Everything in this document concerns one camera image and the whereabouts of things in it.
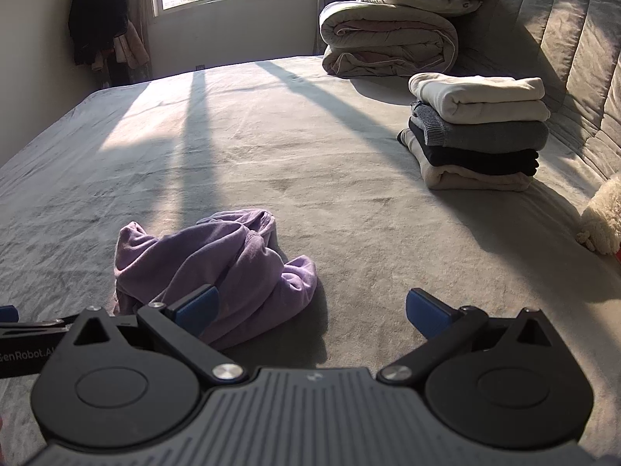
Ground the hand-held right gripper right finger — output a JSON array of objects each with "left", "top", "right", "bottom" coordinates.
[{"left": 376, "top": 287, "right": 556, "bottom": 386}]

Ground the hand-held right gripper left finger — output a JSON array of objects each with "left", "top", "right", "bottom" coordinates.
[{"left": 63, "top": 284, "right": 246, "bottom": 384}]

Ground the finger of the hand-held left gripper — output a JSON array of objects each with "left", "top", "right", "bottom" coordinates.
[{"left": 0, "top": 305, "right": 73, "bottom": 337}]

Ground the purple long-sleeve shirt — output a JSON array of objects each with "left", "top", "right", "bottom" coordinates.
[{"left": 113, "top": 209, "right": 318, "bottom": 350}]

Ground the folded beige garment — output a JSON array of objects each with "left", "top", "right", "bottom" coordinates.
[{"left": 402, "top": 129, "right": 533, "bottom": 191}]

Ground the folded black garment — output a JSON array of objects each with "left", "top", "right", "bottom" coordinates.
[{"left": 398, "top": 117, "right": 540, "bottom": 178}]

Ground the grey bed blanket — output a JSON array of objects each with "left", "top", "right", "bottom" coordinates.
[{"left": 0, "top": 54, "right": 621, "bottom": 457}]

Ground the folded grey knit sweater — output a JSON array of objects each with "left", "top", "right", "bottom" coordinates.
[{"left": 410, "top": 101, "right": 549, "bottom": 153}]

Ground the white fluffy plush toy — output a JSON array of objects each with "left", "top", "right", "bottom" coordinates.
[{"left": 576, "top": 172, "right": 621, "bottom": 256}]

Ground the folded cream garment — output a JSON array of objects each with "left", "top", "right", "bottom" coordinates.
[{"left": 408, "top": 73, "right": 551, "bottom": 124}]

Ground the folded beige pink duvet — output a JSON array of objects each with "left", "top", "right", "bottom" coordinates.
[{"left": 319, "top": 1, "right": 459, "bottom": 78}]

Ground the light grey pillow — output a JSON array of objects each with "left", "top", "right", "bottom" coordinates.
[{"left": 356, "top": 0, "right": 482, "bottom": 16}]

